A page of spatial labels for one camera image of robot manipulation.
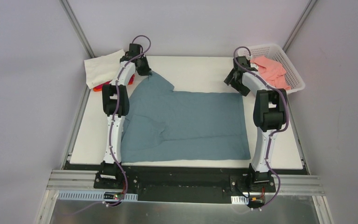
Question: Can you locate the blue-grey t-shirt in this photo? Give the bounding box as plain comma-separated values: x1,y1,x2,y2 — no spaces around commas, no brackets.
121,73,251,163

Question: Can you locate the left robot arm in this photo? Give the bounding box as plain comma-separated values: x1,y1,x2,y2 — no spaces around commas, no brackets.
96,43,151,189

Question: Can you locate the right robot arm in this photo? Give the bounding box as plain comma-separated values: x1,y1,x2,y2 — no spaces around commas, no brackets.
224,56,289,191

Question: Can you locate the red folded t-shirt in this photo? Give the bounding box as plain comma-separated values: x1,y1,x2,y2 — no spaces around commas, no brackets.
105,74,135,85

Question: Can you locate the pink t-shirt in basket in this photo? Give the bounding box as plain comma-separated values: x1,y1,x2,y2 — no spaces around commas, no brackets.
250,56,291,91

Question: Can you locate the white folded t-shirt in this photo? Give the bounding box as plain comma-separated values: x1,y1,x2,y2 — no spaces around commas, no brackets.
84,49,125,89

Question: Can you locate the white plastic basket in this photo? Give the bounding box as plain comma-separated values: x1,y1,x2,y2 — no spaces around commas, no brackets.
235,44,305,95

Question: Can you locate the orange folded t-shirt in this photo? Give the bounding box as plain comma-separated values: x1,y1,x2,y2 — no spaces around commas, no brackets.
93,81,136,92

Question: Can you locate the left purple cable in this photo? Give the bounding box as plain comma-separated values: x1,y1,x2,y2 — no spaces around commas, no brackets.
108,35,152,208

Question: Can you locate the purple cable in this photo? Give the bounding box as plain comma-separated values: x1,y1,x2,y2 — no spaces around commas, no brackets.
233,46,291,211
108,35,152,208

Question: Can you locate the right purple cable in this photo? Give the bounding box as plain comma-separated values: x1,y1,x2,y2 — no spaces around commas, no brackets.
233,46,291,211

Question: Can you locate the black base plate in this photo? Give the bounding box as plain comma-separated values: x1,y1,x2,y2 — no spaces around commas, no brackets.
94,166,276,204

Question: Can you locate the right white cable duct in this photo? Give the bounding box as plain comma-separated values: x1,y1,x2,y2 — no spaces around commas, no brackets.
231,196,249,205

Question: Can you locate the white cable duct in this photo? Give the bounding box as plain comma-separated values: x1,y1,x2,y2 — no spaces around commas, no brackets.
231,196,249,205
57,190,138,202

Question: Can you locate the aluminium frame rail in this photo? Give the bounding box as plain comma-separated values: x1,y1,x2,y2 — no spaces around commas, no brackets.
47,170,96,190

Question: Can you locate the left white cable duct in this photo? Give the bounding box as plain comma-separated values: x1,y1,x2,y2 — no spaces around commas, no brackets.
57,190,138,202

